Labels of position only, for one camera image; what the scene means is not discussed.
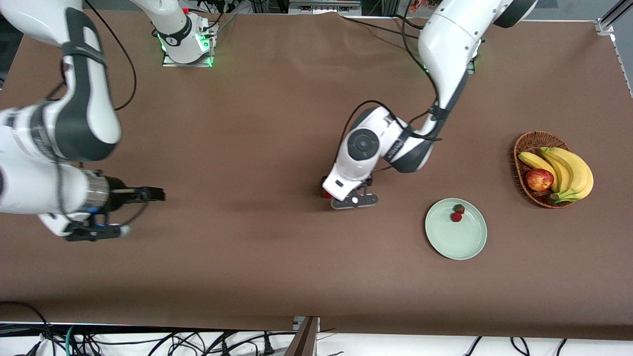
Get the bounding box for grey metal support beam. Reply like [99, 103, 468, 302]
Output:
[284, 316, 321, 356]

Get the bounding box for long black base cable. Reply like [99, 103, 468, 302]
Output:
[340, 16, 422, 39]

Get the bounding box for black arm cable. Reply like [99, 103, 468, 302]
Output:
[335, 0, 443, 164]
[83, 0, 149, 228]

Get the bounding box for black looping floor cable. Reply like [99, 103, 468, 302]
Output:
[0, 302, 56, 356]

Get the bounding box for red yellow apple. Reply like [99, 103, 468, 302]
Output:
[525, 168, 555, 192]

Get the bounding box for aluminium frame rail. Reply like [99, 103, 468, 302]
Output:
[288, 0, 362, 15]

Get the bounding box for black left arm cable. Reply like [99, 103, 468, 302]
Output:
[335, 0, 443, 164]

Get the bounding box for brown wicker basket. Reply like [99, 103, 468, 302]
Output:
[512, 131, 577, 209]

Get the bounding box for white table edge rail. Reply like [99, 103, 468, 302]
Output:
[610, 35, 633, 97]

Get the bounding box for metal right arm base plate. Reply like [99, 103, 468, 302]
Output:
[162, 22, 218, 68]

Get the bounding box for yellow banana bunch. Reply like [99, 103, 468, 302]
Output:
[518, 146, 594, 204]

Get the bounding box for large table cover sheet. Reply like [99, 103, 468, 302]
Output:
[0, 11, 633, 342]

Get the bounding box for pale green round plate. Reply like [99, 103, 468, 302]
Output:
[424, 198, 488, 261]

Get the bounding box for short black base cable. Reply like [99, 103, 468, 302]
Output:
[200, 12, 239, 38]

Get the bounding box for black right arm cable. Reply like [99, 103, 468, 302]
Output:
[83, 0, 149, 228]

